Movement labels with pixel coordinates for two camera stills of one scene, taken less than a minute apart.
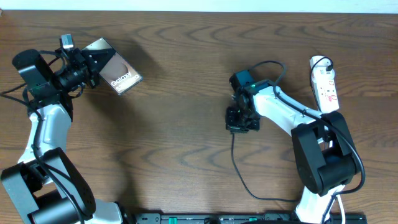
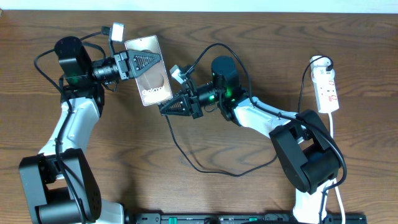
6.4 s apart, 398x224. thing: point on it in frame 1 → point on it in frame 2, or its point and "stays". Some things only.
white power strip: (322, 76) stays
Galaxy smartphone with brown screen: (118, 73) → (153, 83)
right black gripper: (231, 125) → (186, 109)
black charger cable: (329, 68) → (262, 165)
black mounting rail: (339, 218) stays
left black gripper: (91, 76) → (124, 60)
